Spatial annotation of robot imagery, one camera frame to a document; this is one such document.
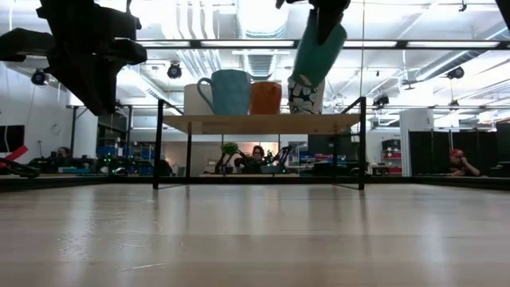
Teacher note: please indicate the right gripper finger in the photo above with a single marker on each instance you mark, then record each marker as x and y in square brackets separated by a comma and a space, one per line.
[330, 24]

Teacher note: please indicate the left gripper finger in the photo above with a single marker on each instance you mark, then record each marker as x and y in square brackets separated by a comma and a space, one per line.
[81, 87]
[103, 87]

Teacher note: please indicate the navy white floral mug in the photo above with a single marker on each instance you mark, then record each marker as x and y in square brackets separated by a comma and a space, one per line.
[304, 99]

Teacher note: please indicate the clear glass mug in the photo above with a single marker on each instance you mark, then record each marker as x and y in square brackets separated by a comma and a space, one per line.
[334, 104]

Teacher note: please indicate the white ceramic mug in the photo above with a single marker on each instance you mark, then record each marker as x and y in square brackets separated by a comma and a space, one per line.
[191, 101]

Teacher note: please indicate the orange ceramic mug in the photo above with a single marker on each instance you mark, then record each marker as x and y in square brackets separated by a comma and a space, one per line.
[265, 99]

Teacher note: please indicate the light blue ceramic mug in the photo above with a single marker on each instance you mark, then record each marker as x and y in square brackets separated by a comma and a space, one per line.
[231, 93]

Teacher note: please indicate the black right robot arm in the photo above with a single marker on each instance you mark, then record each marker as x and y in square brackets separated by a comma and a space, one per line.
[505, 10]

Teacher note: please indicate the black background robot arm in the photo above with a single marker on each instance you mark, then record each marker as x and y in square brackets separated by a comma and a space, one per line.
[283, 153]

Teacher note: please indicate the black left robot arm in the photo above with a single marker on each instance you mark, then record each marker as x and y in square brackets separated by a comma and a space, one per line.
[67, 8]

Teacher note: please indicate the shelf with red bins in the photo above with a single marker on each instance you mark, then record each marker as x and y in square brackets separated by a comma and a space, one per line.
[392, 155]

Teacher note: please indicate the thin vertical pole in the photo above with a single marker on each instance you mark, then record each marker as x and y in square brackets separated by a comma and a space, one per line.
[362, 71]

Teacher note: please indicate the red bar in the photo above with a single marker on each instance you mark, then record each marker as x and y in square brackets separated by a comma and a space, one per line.
[16, 153]

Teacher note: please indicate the green potted plant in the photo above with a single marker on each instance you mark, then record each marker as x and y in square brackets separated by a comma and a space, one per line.
[230, 148]

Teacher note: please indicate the black room divider panel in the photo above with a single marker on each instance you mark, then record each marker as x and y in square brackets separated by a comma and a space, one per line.
[430, 151]

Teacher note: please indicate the person with red cap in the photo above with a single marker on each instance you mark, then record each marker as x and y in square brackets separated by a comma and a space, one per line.
[460, 163]

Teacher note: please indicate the black mounted camera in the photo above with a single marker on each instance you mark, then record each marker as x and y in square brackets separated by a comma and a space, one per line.
[380, 100]
[38, 78]
[174, 71]
[455, 72]

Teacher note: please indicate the silver ventilation duct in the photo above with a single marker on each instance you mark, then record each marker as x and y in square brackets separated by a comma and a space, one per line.
[261, 64]

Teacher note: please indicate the black frame bar with lights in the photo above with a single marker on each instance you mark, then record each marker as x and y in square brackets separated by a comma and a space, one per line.
[247, 44]

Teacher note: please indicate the dark wall monitor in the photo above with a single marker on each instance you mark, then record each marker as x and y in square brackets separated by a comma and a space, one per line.
[12, 138]

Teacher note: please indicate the wooden shelf black metal frame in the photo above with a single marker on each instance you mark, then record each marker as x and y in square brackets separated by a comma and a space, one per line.
[259, 124]

